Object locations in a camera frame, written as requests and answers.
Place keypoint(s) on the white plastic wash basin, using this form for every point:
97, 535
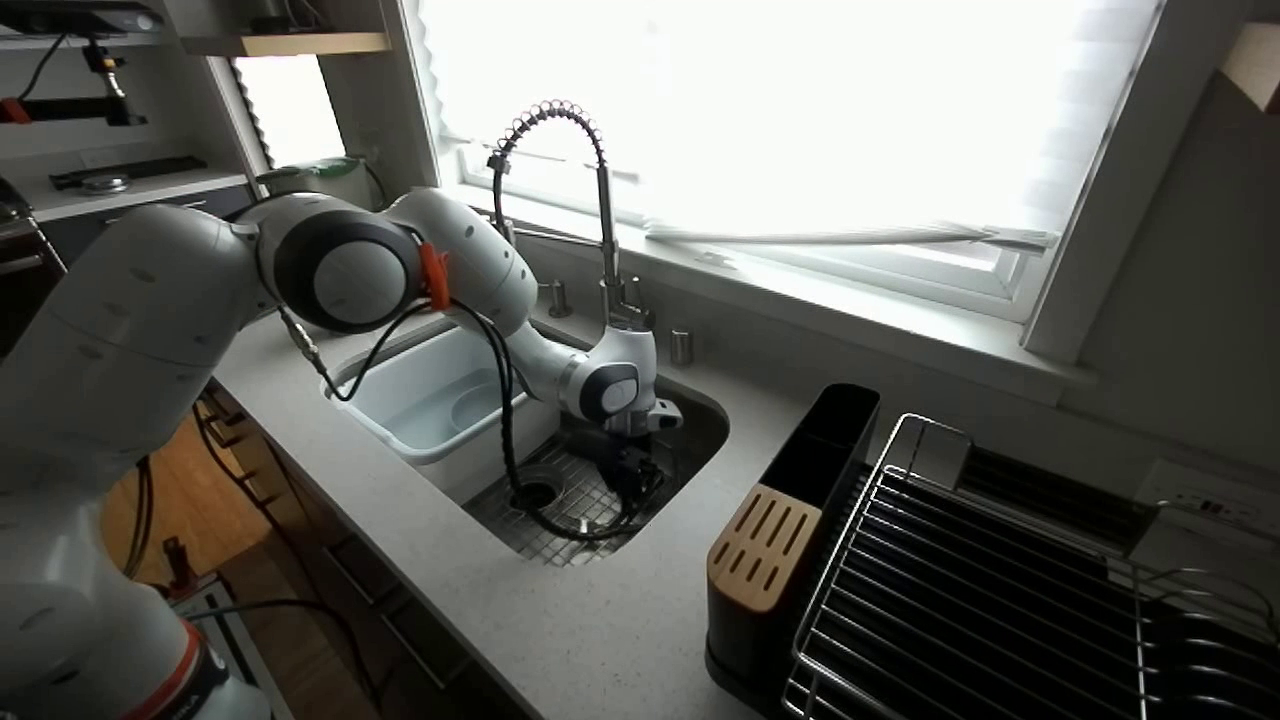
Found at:
424, 415

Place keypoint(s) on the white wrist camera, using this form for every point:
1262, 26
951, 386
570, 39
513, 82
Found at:
664, 415

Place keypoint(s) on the black utensil holder wooden top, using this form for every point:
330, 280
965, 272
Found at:
760, 547

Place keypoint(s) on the white window frame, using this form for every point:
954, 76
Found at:
1105, 225

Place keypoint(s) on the dark cabinet drawers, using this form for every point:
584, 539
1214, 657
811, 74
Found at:
400, 627

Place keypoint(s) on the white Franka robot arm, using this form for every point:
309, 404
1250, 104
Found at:
135, 332

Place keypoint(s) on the chrome spring kitchen faucet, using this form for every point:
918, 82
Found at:
604, 225

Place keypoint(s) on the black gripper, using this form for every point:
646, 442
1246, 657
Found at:
625, 456

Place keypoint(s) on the white shelf board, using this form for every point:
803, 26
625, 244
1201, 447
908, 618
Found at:
120, 199

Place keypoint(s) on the stainless steel sink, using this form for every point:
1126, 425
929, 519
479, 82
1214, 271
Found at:
702, 425

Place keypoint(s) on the flat black shelf item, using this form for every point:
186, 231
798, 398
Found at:
126, 175

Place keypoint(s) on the light wooden shelf board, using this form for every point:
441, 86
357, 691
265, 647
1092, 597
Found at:
312, 40

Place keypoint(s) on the green bowl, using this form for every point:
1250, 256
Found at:
333, 171

